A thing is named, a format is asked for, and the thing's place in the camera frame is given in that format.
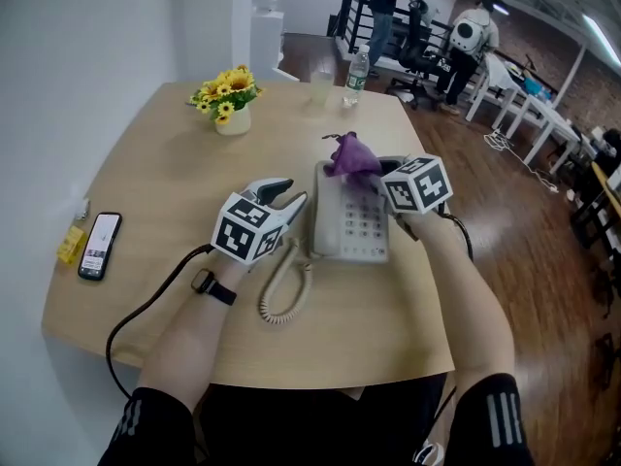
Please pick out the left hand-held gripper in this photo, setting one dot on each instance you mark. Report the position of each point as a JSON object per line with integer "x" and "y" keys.
{"x": 240, "y": 231}

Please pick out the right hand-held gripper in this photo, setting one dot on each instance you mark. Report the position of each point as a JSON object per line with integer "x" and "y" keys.
{"x": 417, "y": 185}

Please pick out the grey desk telephone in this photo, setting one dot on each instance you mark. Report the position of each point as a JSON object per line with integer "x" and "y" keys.
{"x": 364, "y": 221}

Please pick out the purple cloth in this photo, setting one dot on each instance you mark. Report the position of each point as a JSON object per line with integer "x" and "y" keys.
{"x": 351, "y": 156}

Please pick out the person's right forearm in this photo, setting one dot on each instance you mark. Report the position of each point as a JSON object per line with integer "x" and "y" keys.
{"x": 466, "y": 309}

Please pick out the person's left forearm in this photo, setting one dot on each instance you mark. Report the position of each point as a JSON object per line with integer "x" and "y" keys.
{"x": 184, "y": 338}

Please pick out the grey telephone handset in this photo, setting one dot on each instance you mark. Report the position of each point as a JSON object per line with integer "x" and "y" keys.
{"x": 326, "y": 211}

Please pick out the white flower vase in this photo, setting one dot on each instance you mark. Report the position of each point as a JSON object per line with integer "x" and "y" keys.
{"x": 235, "y": 124}

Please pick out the white table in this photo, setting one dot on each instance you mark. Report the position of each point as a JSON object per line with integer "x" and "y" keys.
{"x": 548, "y": 114}
{"x": 485, "y": 95}

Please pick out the black smartwatch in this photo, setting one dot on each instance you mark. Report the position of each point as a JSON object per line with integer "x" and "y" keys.
{"x": 203, "y": 280}

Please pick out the clear plastic cup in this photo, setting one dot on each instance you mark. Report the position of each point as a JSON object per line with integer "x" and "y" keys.
{"x": 321, "y": 90}

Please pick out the clear plastic water bottle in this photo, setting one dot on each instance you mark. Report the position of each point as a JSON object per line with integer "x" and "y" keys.
{"x": 357, "y": 78}

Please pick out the black office chair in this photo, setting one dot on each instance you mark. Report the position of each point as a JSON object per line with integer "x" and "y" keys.
{"x": 412, "y": 56}

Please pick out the white plastic bag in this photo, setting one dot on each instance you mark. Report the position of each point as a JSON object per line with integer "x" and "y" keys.
{"x": 500, "y": 73}
{"x": 428, "y": 15}

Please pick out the yellow artificial sunflowers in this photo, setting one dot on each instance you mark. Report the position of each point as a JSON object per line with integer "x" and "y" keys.
{"x": 228, "y": 83}

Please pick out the blue bag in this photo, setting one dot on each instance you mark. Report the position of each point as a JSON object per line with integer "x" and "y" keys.
{"x": 538, "y": 89}

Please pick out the white backpack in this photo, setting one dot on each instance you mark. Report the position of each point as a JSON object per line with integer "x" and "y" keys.
{"x": 465, "y": 34}

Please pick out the white water dispenser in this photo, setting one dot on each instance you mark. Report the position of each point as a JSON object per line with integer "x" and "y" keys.
{"x": 266, "y": 37}

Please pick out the black metal railing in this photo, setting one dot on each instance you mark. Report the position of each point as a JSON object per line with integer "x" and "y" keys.
{"x": 351, "y": 22}

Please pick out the light wooden side table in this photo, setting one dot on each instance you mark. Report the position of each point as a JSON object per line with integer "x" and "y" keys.
{"x": 606, "y": 185}

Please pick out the black pendant lamp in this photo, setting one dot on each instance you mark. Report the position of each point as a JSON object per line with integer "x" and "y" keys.
{"x": 500, "y": 8}

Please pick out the black smartphone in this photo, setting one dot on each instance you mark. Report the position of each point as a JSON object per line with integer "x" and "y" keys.
{"x": 99, "y": 245}

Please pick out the small white plug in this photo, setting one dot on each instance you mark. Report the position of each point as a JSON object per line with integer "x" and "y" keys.
{"x": 82, "y": 209}

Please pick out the person's black clothing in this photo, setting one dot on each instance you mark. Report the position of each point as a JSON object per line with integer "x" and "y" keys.
{"x": 315, "y": 430}

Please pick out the small yellow box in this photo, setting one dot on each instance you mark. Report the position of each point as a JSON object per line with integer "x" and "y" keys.
{"x": 72, "y": 244}

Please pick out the ceiling tube light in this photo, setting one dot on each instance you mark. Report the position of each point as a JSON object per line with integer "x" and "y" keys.
{"x": 599, "y": 37}

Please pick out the person's white shoe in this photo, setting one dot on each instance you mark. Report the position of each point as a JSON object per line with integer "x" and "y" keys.
{"x": 429, "y": 454}

